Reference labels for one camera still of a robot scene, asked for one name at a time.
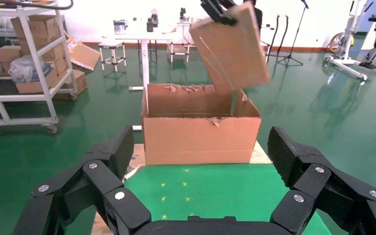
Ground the printed cardboard box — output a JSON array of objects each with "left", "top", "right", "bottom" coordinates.
[{"left": 53, "top": 70, "right": 89, "bottom": 100}]

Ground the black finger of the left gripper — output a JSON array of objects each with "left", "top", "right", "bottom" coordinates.
[{"left": 200, "top": 0, "right": 239, "bottom": 26}]

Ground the tall cardboard box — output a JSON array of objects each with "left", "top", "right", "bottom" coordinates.
[{"left": 11, "top": 14, "right": 63, "bottom": 60}]

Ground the black tripod stand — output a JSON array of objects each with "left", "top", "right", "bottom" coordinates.
[{"left": 277, "top": 0, "right": 309, "bottom": 67}]

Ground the metal pot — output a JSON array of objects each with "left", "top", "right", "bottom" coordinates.
[{"left": 113, "top": 19, "right": 129, "bottom": 35}]

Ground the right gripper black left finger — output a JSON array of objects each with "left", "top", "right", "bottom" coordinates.
[{"left": 11, "top": 124, "right": 152, "bottom": 235}]

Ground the clear plastic bag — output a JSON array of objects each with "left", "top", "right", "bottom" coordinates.
[{"left": 9, "top": 55, "right": 51, "bottom": 84}]

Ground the green cloth with yellow marks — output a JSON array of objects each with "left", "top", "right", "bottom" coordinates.
[{"left": 91, "top": 164, "right": 333, "bottom": 235}]

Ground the small cardboard box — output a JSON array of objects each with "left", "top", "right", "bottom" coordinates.
[
  {"left": 188, "top": 1, "right": 271, "bottom": 93},
  {"left": 0, "top": 45, "right": 22, "bottom": 72}
]

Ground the wide cardboard box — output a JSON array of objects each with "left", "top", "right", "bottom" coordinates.
[{"left": 14, "top": 56, "right": 69, "bottom": 94}]

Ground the small flat cardboard box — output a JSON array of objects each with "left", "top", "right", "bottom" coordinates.
[{"left": 0, "top": 45, "right": 22, "bottom": 72}]

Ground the black tabletop device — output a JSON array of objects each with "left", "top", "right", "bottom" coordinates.
[{"left": 150, "top": 9, "right": 160, "bottom": 28}]

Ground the white desk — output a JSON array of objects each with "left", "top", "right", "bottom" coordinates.
[{"left": 102, "top": 30, "right": 176, "bottom": 92}]

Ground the person in black clothes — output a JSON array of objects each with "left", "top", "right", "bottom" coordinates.
[{"left": 251, "top": 0, "right": 264, "bottom": 37}]

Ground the black cable on cart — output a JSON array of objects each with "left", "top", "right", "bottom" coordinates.
[{"left": 0, "top": 0, "right": 74, "bottom": 10}]

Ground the white shelf cart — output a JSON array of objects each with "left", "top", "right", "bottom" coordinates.
[{"left": 0, "top": 4, "right": 78, "bottom": 134}]

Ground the white square stool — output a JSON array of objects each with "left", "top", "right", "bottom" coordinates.
[
  {"left": 98, "top": 40, "right": 128, "bottom": 72},
  {"left": 166, "top": 44, "right": 190, "bottom": 64}
]

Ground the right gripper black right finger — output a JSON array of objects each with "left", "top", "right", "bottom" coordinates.
[{"left": 267, "top": 125, "right": 376, "bottom": 235}]

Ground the loose flat cardboard sheet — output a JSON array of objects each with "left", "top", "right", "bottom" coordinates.
[{"left": 65, "top": 38, "right": 101, "bottom": 72}]

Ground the large open cardboard carton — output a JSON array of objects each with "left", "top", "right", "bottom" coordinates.
[{"left": 141, "top": 82, "right": 262, "bottom": 166}]

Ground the white machine frame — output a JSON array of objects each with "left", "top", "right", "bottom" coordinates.
[{"left": 324, "top": 0, "right": 376, "bottom": 82}]

